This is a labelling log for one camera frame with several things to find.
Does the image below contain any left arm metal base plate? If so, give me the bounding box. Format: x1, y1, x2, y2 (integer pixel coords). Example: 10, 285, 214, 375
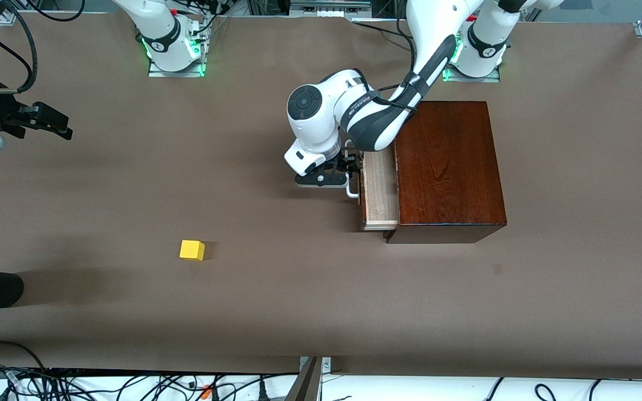
442, 66, 501, 84

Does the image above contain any thin black table cable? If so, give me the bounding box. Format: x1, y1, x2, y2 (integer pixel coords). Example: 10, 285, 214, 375
352, 18, 411, 40

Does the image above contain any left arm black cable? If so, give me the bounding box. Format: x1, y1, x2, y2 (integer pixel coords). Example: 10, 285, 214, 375
354, 67, 427, 115

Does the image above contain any light wood drawer white handle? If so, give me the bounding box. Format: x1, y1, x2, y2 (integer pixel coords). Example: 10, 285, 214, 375
346, 146, 401, 232

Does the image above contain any grey power strip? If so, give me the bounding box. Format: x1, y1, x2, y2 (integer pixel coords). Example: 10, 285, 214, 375
290, 0, 373, 18

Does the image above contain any hanging black cable loop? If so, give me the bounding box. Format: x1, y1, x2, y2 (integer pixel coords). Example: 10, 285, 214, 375
17, 0, 85, 23

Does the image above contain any dark red-brown wooden cabinet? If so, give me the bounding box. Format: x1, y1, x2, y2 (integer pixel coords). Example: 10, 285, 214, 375
386, 101, 508, 244

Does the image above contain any brown table cover sheet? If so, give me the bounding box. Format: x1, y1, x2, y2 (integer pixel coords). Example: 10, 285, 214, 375
0, 12, 642, 375

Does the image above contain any small metal bracket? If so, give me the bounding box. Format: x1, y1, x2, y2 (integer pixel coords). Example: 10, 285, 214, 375
299, 356, 332, 373

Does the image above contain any yellow cube block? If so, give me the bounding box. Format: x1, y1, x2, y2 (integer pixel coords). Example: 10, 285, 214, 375
179, 239, 206, 262

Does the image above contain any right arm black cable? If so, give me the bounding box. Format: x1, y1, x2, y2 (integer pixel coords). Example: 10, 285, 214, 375
0, 0, 38, 94

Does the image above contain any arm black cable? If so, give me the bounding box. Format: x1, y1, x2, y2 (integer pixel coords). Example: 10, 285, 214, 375
0, 0, 38, 94
354, 67, 427, 115

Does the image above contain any aluminium profile post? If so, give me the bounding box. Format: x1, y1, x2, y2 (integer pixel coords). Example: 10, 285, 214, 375
286, 356, 324, 401

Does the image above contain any arched black cable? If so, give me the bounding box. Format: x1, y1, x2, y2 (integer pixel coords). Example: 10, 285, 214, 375
0, 341, 47, 371

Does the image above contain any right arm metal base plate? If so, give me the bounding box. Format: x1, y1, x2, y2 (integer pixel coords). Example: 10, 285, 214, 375
148, 53, 206, 78

